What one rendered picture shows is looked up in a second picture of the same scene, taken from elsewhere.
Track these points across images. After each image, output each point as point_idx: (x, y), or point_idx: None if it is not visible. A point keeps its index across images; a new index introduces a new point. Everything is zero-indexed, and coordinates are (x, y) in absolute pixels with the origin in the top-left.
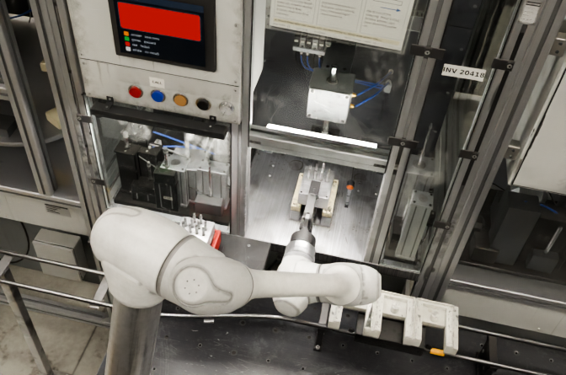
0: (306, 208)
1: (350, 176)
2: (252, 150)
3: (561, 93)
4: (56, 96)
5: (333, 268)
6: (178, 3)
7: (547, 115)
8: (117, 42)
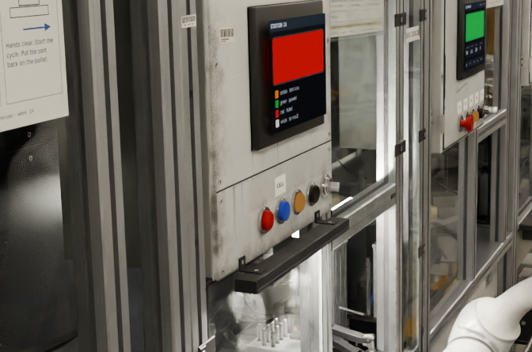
0: (354, 334)
1: None
2: None
3: (446, 27)
4: (178, 324)
5: (481, 308)
6: (311, 17)
7: (446, 53)
8: (261, 123)
